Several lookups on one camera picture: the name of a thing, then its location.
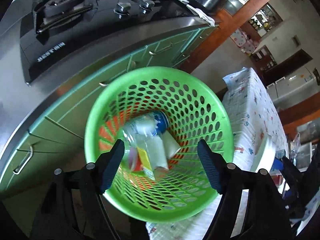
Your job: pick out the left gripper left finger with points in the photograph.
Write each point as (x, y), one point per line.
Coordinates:
(109, 163)

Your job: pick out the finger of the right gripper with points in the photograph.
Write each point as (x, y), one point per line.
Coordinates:
(277, 164)

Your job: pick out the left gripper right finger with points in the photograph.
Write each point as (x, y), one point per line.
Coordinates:
(213, 165)

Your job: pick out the blue white milk carton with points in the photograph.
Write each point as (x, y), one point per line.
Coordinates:
(160, 149)

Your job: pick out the blue soda can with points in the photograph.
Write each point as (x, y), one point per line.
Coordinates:
(148, 124)

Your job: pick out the yellow plastic snack bag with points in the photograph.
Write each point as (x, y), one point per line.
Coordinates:
(145, 162)

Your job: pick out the green kitchen cabinet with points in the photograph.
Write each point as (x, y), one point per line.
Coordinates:
(54, 133)

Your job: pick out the white patterned tablecloth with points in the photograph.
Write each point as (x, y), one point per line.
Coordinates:
(253, 116)

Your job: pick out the green perforated plastic basket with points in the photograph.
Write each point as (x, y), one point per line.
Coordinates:
(194, 113)

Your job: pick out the white refrigerator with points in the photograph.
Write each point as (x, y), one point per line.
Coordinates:
(293, 89)

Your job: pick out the polka dot play tent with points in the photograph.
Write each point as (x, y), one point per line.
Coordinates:
(244, 41)

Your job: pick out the white rag on counter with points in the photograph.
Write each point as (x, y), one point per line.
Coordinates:
(200, 13)

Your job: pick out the black gas stove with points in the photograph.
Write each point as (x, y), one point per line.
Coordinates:
(56, 28)

